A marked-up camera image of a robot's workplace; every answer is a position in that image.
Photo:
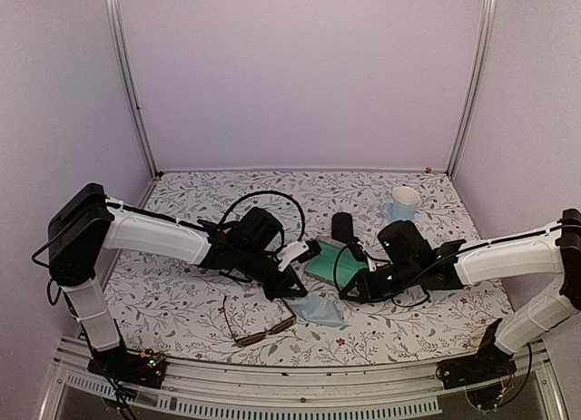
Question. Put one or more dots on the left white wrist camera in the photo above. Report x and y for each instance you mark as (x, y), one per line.
(299, 250)

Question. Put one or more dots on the floral tablecloth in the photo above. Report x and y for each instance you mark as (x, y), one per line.
(179, 309)

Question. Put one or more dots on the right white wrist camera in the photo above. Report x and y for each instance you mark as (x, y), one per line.
(359, 253)

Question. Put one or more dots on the right aluminium frame post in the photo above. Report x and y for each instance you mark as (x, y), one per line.
(485, 30)

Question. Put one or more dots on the light blue mug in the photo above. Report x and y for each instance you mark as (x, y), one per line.
(402, 204)

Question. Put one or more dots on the left aluminium frame post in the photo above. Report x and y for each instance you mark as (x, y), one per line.
(114, 15)

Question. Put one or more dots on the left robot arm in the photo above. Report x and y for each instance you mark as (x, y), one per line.
(91, 222)

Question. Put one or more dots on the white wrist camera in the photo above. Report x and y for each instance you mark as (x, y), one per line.
(299, 250)
(359, 253)

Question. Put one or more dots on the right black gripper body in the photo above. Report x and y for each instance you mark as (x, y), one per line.
(401, 276)

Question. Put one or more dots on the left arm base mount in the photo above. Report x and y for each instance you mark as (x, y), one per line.
(146, 368)

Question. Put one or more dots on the aluminium frame post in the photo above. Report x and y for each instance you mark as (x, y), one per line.
(114, 15)
(485, 30)

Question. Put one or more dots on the grey glasses case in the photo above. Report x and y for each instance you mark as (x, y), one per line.
(324, 268)

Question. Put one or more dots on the black glasses case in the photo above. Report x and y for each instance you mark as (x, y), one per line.
(342, 227)

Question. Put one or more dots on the brown sunglasses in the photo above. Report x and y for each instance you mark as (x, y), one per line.
(257, 337)

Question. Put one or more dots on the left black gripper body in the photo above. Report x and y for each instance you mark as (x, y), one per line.
(268, 285)

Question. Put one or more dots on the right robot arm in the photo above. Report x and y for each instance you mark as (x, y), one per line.
(552, 249)

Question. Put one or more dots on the front aluminium rail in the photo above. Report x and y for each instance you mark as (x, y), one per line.
(207, 390)

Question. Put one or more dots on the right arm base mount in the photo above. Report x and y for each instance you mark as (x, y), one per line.
(488, 363)

